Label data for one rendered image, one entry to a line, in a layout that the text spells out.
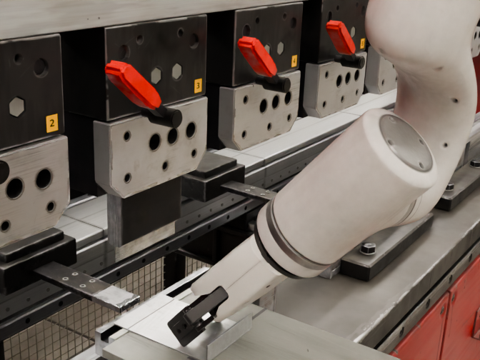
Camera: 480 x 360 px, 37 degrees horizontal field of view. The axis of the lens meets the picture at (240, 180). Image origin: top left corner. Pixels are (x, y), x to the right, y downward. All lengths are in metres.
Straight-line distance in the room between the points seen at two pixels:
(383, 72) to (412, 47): 0.61
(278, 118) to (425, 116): 0.28
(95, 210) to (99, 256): 0.10
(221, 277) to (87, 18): 0.27
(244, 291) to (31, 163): 0.23
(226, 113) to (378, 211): 0.28
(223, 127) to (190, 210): 0.45
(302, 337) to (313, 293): 0.36
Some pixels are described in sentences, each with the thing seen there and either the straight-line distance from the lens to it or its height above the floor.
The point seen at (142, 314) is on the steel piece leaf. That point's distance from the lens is 0.85.
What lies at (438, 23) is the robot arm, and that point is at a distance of 0.58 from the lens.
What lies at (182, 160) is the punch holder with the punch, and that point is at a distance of 0.77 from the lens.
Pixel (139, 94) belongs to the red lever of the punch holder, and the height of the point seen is 1.29.
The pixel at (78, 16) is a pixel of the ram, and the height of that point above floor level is 1.35.
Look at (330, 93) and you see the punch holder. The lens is 1.03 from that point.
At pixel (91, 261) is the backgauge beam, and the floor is 0.94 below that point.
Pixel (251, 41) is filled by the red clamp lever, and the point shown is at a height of 1.31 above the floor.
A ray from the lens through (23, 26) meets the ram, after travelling 0.60.
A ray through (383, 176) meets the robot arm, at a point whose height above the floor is 1.24.
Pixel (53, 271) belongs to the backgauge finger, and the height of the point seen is 1.01.
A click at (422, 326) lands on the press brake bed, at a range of 1.37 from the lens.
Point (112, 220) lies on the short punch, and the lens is 0.78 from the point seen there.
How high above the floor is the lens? 1.43
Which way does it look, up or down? 20 degrees down
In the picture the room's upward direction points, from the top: 2 degrees clockwise
